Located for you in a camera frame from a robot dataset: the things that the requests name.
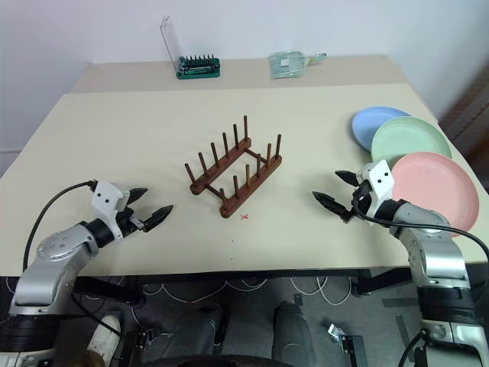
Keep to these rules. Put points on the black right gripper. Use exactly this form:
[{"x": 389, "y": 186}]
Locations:
[{"x": 363, "y": 202}]

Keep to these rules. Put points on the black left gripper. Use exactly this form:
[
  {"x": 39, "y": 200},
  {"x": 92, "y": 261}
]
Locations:
[{"x": 128, "y": 221}]

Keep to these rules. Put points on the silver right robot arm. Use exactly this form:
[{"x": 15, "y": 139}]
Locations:
[{"x": 433, "y": 260}]

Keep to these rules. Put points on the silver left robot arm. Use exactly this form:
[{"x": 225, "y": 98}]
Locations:
[{"x": 49, "y": 260}]

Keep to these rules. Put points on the brown wooden dish rack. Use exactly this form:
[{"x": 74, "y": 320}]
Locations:
[{"x": 237, "y": 191}]

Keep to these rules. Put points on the blue plate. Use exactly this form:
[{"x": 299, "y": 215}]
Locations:
[{"x": 364, "y": 126}]

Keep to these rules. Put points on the green plate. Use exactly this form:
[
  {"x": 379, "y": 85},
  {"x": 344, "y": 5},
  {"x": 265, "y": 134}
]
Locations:
[{"x": 409, "y": 139}]

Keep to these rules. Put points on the red plate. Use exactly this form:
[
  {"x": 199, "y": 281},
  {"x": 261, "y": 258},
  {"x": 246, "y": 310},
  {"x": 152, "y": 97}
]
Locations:
[{"x": 439, "y": 187}]

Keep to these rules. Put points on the clear plastic bag packet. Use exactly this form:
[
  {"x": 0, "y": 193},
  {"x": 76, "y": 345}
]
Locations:
[{"x": 286, "y": 65}]

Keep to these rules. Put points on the white shoe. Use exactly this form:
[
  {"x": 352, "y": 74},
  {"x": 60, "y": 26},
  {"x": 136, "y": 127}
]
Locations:
[{"x": 103, "y": 336}]

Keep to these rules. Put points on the green screwdriver bit set case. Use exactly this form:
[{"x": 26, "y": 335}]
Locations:
[{"x": 198, "y": 70}]

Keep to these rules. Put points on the dark rounded shape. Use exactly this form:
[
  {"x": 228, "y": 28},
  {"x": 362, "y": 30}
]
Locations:
[{"x": 294, "y": 332}]

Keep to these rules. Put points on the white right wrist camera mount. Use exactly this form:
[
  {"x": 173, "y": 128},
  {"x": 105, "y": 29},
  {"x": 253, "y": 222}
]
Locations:
[{"x": 380, "y": 179}]

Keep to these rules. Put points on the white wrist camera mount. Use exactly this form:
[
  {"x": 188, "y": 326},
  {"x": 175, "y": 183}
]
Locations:
[
  {"x": 380, "y": 179},
  {"x": 105, "y": 199}
]

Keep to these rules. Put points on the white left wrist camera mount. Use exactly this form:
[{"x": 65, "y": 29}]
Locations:
[{"x": 105, "y": 199}]

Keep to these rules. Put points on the black table frame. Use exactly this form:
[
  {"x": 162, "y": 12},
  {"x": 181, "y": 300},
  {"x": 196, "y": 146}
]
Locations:
[{"x": 366, "y": 283}]

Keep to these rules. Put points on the black bracket with metal clamp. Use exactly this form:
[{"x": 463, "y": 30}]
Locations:
[
  {"x": 139, "y": 344},
  {"x": 349, "y": 346}
]

